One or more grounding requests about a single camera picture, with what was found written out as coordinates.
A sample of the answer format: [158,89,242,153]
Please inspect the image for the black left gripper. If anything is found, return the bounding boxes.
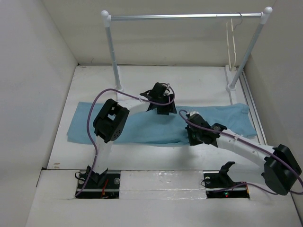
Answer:
[156,94,175,115]

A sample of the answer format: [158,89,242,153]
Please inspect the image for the light blue trousers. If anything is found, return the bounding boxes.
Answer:
[67,102,257,145]

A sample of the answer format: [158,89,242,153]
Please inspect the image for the cream plastic hanger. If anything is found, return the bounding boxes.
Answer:
[225,12,243,71]

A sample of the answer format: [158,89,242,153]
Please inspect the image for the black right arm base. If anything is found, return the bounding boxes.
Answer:
[200,161,250,199]

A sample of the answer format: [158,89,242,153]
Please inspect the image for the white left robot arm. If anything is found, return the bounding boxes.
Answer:
[85,82,177,188]

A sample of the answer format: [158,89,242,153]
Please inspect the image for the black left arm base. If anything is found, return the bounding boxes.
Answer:
[75,166,121,199]

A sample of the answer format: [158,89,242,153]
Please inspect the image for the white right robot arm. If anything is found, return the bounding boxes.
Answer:
[183,112,302,195]

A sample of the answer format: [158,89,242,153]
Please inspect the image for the white foam block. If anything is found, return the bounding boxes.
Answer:
[119,170,206,200]

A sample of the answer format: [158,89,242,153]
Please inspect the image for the white clothes rack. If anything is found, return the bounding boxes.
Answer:
[101,7,273,98]

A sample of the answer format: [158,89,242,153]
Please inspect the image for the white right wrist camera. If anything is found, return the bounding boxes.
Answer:
[186,111,200,118]

